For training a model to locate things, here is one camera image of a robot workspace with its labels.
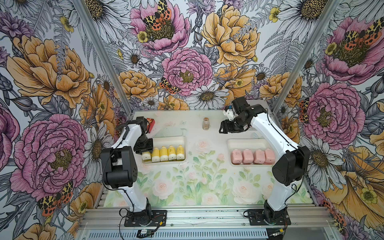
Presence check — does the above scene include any silver aluminium first aid case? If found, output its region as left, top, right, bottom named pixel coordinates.
left=248, top=100, right=271, bottom=126

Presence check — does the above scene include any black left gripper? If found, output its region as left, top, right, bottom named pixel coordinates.
left=133, top=132, right=153, bottom=155

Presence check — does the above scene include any white left storage tray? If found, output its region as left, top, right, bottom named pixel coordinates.
left=140, top=136, right=187, bottom=164

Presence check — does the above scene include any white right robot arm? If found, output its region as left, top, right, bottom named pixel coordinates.
left=219, top=97, right=310, bottom=225

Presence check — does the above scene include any small clear glass bottle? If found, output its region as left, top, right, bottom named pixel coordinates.
left=202, top=118, right=210, bottom=130

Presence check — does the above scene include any pink pencil sharpener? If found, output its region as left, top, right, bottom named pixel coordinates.
left=254, top=150, right=266, bottom=165
left=242, top=149, right=254, bottom=165
left=231, top=149, right=243, bottom=165
left=264, top=149, right=276, bottom=165

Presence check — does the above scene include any aluminium front rail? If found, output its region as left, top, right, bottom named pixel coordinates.
left=79, top=205, right=334, bottom=230

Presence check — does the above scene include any white right storage tray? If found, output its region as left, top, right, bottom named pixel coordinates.
left=228, top=139, right=278, bottom=166

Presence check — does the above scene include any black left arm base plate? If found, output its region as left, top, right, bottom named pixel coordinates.
left=124, top=210, right=168, bottom=227

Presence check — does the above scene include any white vented cable duct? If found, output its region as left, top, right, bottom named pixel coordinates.
left=83, top=228, right=269, bottom=240

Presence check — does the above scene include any white storage tray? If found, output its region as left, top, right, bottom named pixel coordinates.
left=140, top=136, right=187, bottom=164
left=228, top=139, right=278, bottom=166

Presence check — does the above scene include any red object behind left gripper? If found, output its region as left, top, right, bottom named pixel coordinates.
left=147, top=118, right=156, bottom=134

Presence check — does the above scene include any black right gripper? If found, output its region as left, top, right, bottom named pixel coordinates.
left=219, top=115, right=249, bottom=134

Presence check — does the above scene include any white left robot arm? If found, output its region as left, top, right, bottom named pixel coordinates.
left=101, top=117, right=154, bottom=225

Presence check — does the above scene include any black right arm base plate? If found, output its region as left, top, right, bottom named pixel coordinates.
left=243, top=208, right=291, bottom=226

